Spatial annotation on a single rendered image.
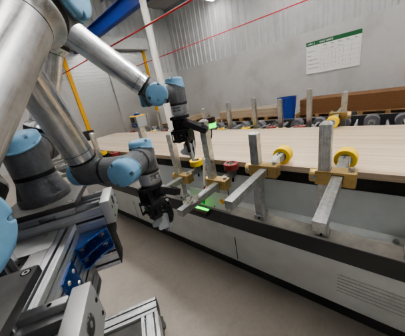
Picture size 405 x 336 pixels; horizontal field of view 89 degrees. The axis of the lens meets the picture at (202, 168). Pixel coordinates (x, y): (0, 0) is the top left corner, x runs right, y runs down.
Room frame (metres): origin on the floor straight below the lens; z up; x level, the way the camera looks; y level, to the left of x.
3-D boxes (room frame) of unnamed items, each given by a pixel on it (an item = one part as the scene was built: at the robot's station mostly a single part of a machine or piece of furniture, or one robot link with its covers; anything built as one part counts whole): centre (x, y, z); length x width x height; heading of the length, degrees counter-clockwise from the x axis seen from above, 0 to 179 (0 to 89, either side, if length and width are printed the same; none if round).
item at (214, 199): (0.97, 0.00, 0.75); 0.26 x 0.01 x 0.10; 48
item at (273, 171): (0.79, -0.24, 0.95); 0.13 x 0.06 x 0.05; 48
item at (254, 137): (0.80, -0.23, 0.87); 0.03 x 0.03 x 0.48; 48
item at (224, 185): (0.96, -0.06, 0.85); 0.13 x 0.06 x 0.05; 48
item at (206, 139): (0.97, -0.04, 0.93); 0.03 x 0.03 x 0.48; 48
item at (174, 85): (0.93, 0.05, 1.31); 0.09 x 0.08 x 0.11; 105
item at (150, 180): (0.66, 0.18, 1.05); 0.08 x 0.08 x 0.05
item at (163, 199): (0.65, 0.19, 0.97); 0.09 x 0.08 x 0.12; 138
